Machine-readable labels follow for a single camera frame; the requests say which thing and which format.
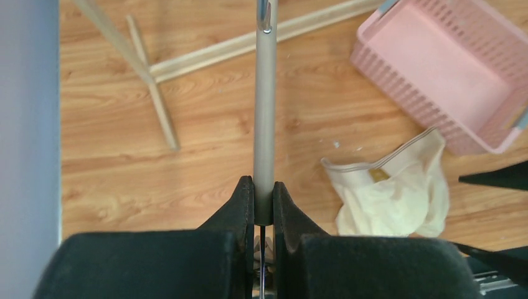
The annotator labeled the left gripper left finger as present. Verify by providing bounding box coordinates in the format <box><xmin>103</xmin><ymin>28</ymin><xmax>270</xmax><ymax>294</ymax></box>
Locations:
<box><xmin>34</xmin><ymin>176</ymin><xmax>254</xmax><ymax>298</ymax></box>

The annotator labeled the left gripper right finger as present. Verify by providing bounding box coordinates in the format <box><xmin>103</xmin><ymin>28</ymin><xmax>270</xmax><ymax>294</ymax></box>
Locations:
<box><xmin>273</xmin><ymin>182</ymin><xmax>481</xmax><ymax>298</ymax></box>

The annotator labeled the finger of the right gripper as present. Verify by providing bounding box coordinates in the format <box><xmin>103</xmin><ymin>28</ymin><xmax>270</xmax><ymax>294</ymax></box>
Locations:
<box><xmin>458</xmin><ymin>161</ymin><xmax>527</xmax><ymax>191</ymax></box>
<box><xmin>455</xmin><ymin>243</ymin><xmax>527</xmax><ymax>288</ymax></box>

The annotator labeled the wooden clip hanger cream underwear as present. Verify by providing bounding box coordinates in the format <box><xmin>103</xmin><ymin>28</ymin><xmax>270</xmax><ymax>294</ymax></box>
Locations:
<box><xmin>253</xmin><ymin>1</ymin><xmax>278</xmax><ymax>298</ymax></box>

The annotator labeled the pink plastic basket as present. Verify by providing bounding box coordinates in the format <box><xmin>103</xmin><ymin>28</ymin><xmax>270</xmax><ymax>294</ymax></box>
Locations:
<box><xmin>351</xmin><ymin>1</ymin><xmax>527</xmax><ymax>155</ymax></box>

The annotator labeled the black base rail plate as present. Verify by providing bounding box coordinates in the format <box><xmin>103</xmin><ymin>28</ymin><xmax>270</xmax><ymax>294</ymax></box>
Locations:
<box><xmin>466</xmin><ymin>257</ymin><xmax>527</xmax><ymax>299</ymax></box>

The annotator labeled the wooden clothes rack frame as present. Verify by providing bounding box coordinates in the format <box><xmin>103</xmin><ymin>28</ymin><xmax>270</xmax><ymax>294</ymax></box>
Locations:
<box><xmin>75</xmin><ymin>1</ymin><xmax>382</xmax><ymax>151</ymax></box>

